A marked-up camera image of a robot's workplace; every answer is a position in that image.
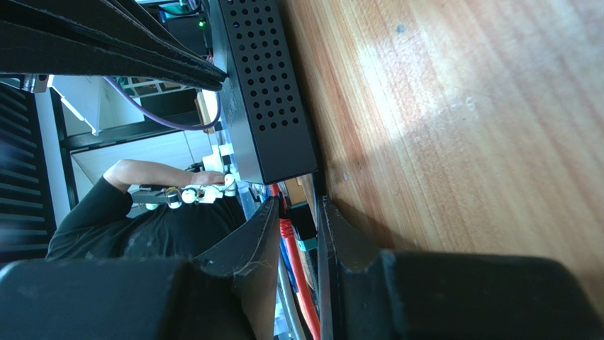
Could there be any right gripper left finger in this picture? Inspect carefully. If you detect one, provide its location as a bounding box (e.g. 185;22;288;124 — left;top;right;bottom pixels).
1;197;280;339

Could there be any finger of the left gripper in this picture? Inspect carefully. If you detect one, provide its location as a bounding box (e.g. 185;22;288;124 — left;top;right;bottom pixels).
1;1;227;91

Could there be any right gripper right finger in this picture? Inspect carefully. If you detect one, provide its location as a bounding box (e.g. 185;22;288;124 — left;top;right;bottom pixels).
317;196;603;339

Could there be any red ethernet cable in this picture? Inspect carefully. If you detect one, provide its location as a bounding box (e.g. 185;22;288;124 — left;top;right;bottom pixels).
269;183;322;340

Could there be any black network switch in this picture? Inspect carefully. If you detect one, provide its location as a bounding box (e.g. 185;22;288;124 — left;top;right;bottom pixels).
209;1;318;184

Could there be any person in black shirt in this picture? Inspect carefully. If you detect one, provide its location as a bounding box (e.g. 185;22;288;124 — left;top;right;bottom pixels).
45;159;246;261

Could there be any grey ethernet cable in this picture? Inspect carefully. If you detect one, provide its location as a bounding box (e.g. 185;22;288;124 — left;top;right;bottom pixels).
276;254;308;340

